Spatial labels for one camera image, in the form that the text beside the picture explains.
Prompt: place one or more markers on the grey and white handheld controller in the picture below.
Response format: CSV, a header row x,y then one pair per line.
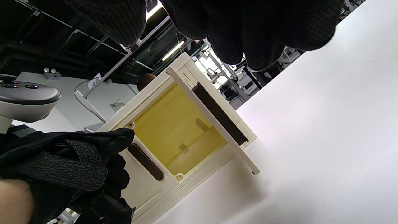
x,y
28,96

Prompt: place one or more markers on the person's right hand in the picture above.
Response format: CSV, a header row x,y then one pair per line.
x,y
248,25

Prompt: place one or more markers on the person's left forearm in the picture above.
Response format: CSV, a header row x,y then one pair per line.
x,y
12,202

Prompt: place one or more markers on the cream plastic cabinet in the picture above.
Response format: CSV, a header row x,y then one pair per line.
x,y
174,124

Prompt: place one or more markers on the person's left hand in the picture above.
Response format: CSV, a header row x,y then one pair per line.
x,y
62,168

